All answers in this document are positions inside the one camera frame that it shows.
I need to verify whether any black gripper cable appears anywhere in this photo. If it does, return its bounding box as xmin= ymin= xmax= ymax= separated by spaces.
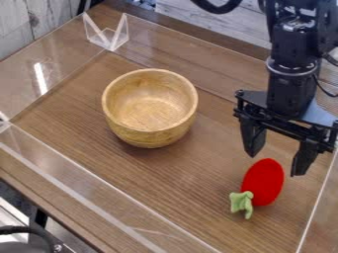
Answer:
xmin=313 ymin=52 xmax=338 ymax=99

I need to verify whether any black table leg bracket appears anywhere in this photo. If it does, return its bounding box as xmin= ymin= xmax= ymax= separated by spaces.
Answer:
xmin=27 ymin=207 xmax=76 ymax=253

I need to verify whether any red felt strawberry toy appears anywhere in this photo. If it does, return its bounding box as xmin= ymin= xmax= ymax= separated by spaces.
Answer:
xmin=228 ymin=158 xmax=283 ymax=219

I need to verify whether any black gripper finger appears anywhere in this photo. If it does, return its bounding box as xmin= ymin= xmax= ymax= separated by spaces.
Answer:
xmin=289 ymin=139 xmax=317 ymax=176
xmin=239 ymin=117 xmax=267 ymax=157

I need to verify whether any clear acrylic tray enclosure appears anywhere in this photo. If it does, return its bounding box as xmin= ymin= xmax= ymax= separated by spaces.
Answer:
xmin=0 ymin=7 xmax=338 ymax=253

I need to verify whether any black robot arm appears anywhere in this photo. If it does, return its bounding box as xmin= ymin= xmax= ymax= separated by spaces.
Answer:
xmin=233 ymin=0 xmax=338 ymax=176

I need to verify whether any light wooden bowl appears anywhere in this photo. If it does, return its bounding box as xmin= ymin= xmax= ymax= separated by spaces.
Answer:
xmin=101 ymin=68 xmax=197 ymax=148

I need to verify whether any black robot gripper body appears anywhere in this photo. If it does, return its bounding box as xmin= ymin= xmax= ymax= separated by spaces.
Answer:
xmin=231 ymin=58 xmax=338 ymax=154

